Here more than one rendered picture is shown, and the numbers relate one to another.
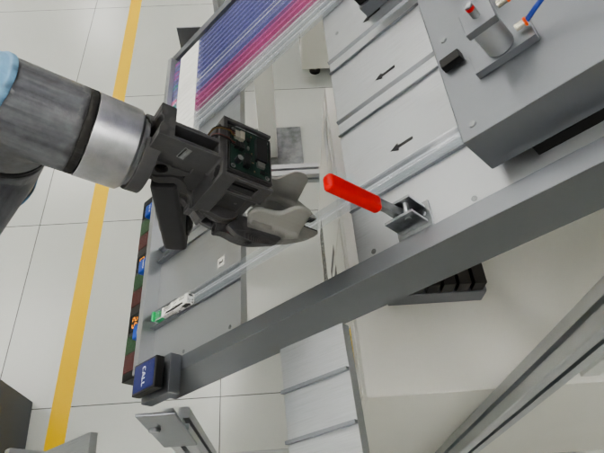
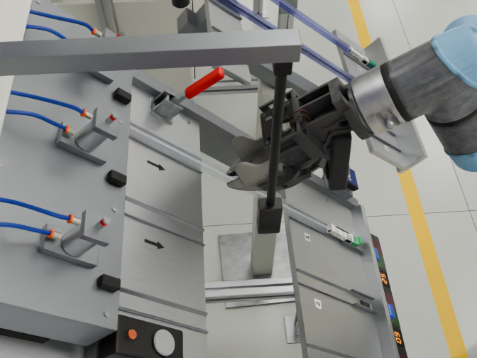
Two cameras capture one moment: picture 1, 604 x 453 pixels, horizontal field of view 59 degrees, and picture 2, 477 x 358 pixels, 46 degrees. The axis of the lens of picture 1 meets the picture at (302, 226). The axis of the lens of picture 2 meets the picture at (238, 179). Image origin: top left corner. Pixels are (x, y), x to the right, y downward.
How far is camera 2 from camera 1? 0.80 m
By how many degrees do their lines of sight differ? 70
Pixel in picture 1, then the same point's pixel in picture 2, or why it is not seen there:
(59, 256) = not seen: outside the picture
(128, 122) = (360, 81)
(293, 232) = (244, 153)
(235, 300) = (289, 194)
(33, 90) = (419, 50)
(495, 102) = not seen: hidden behind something
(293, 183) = (245, 169)
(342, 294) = (211, 116)
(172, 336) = (339, 221)
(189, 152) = (318, 92)
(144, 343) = (362, 226)
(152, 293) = (369, 268)
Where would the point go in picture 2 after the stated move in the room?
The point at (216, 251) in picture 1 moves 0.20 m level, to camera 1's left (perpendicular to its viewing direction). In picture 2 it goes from (314, 252) to (443, 252)
